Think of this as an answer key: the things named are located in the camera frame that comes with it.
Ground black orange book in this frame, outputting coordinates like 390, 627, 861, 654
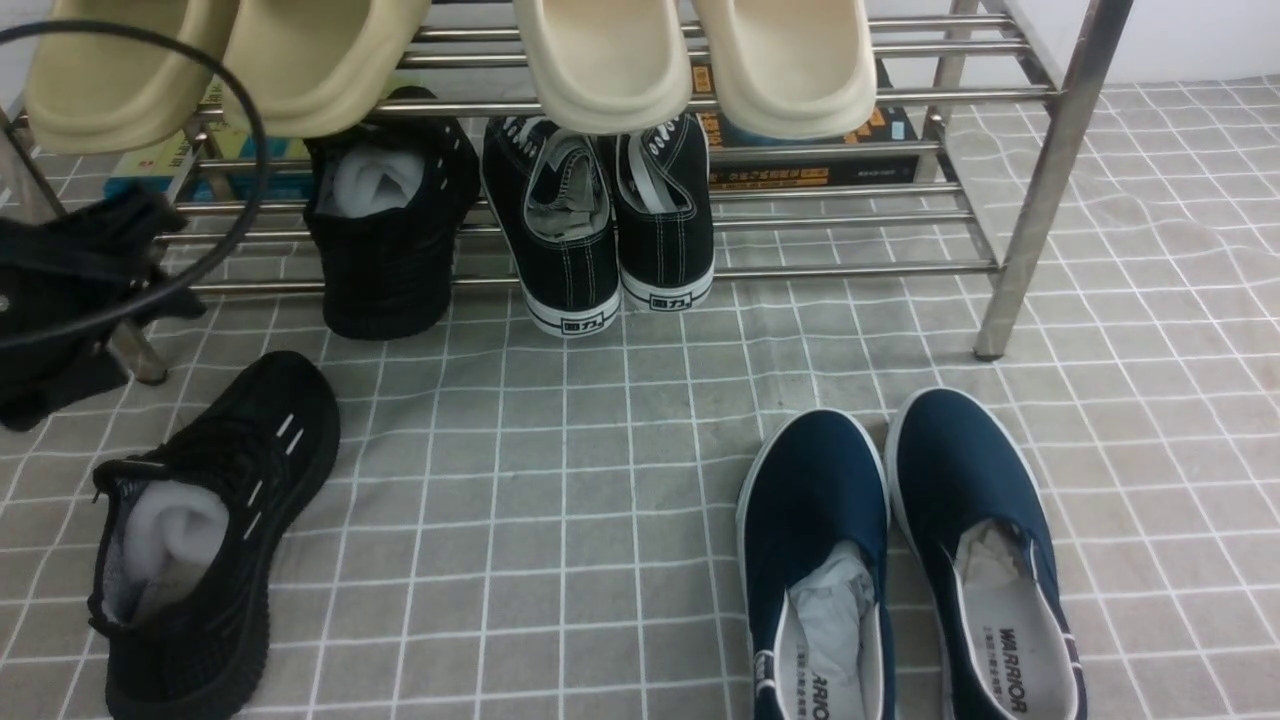
696, 106, 920, 191

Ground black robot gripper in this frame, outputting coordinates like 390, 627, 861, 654
1, 186, 187, 432

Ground navy slip-on shoe right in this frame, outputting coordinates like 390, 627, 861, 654
884, 387, 1088, 719

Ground cream slipper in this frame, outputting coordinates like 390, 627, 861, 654
512, 1, 692, 135
694, 1, 878, 140

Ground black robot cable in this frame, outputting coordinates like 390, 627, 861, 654
0, 20, 271, 351

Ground black knit sneaker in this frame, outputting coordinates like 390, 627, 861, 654
88, 351, 340, 719
303, 117, 480, 341

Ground grey checked floor cloth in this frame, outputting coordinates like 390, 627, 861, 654
1, 77, 1277, 719

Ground cream slipper right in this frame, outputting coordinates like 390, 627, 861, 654
694, 1, 878, 140

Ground navy slip-on shoe left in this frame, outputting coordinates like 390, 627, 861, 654
736, 409, 896, 719

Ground black canvas sneaker left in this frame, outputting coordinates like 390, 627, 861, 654
481, 117, 622, 338

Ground navy slip-on shoe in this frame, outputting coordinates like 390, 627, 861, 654
884, 387, 1088, 719
736, 409, 896, 719

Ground black canvas sneaker right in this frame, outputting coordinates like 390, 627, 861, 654
596, 113, 716, 313

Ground tan slipper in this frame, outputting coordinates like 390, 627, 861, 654
24, 1, 239, 155
224, 1, 431, 138

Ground silver metal shoe rack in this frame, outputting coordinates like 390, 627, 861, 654
0, 0, 1137, 386

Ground black canvas sneaker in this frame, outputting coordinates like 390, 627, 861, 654
481, 117, 622, 338
596, 113, 716, 313

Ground green blue book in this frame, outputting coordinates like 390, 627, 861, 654
102, 120, 314, 200

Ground tan slipper far left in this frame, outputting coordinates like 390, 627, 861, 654
24, 1, 239, 155

